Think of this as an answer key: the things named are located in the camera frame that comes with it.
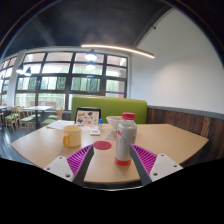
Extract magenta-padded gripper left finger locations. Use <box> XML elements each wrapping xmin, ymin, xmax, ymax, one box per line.
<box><xmin>43</xmin><ymin>144</ymin><xmax>95</xmax><ymax>187</ymax></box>

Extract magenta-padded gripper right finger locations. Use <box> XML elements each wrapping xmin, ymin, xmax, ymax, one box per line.
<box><xmin>129</xmin><ymin>143</ymin><xmax>184</xmax><ymax>186</ymax></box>

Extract red-capped clear drink bottle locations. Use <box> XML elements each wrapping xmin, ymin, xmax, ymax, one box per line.
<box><xmin>114</xmin><ymin>112</ymin><xmax>138</xmax><ymax>167</ymax></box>

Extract pale yellow mug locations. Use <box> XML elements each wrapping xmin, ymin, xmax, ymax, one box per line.
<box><xmin>62</xmin><ymin>124</ymin><xmax>82</xmax><ymax>149</ymax></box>

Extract white paper sheets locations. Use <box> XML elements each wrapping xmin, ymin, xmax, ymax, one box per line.
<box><xmin>45</xmin><ymin>119</ymin><xmax>76</xmax><ymax>131</ymax></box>

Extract flat round red coaster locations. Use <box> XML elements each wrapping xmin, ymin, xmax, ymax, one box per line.
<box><xmin>93</xmin><ymin>140</ymin><xmax>113</xmax><ymax>151</ymax></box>

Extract sticker-covered black laptop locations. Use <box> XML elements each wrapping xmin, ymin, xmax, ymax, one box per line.
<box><xmin>74</xmin><ymin>107</ymin><xmax>102</xmax><ymax>130</ymax></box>

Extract group of green-seated wooden chairs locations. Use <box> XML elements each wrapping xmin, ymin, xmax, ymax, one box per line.
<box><xmin>0</xmin><ymin>105</ymin><xmax>64</xmax><ymax>134</ymax></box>

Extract light wooden dining table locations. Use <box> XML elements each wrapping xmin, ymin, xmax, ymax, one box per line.
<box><xmin>23</xmin><ymin>105</ymin><xmax>54</xmax><ymax>129</ymax></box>

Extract white bowl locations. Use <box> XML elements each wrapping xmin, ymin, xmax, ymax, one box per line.
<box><xmin>105</xmin><ymin>115</ymin><xmax>124</xmax><ymax>132</ymax></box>

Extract green upholstered bench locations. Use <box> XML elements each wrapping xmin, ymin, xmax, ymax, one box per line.
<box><xmin>70</xmin><ymin>96</ymin><xmax>149</xmax><ymax>125</ymax></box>

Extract group of pendant lamps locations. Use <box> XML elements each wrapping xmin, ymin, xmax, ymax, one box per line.
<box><xmin>15</xmin><ymin>49</ymin><xmax>99</xmax><ymax>77</ymax></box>

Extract long linear ceiling light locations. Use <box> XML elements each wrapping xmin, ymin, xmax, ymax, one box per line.
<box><xmin>80</xmin><ymin>43</ymin><xmax>156</xmax><ymax>60</ymax></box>

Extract large gridded window wall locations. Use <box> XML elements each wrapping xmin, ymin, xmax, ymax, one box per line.
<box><xmin>0</xmin><ymin>51</ymin><xmax>129</xmax><ymax>111</ymax></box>

